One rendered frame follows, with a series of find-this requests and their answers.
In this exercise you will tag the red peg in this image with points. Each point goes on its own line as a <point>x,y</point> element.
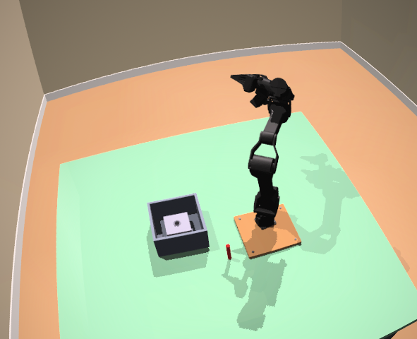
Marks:
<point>228,250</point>

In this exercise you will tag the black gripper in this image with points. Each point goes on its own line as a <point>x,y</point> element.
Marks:
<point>252,82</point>

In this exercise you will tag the white square plate with hole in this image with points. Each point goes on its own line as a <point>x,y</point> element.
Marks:
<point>177,224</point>

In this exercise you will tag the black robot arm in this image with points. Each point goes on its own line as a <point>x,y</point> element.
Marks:
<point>262,167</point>

